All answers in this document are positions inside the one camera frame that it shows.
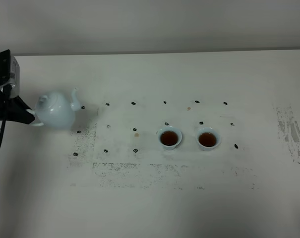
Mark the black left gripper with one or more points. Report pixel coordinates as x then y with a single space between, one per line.
15 109

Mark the pale blue tea cup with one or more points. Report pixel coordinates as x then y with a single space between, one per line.
208 138
169 137

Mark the right pale blue tea cup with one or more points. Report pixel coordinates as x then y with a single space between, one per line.
208 138

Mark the left pale blue tea cup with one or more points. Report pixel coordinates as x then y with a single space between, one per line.
169 137

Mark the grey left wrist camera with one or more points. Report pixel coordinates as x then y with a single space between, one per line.
14 78

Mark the pale blue porcelain teapot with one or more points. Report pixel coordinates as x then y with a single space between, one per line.
54 110

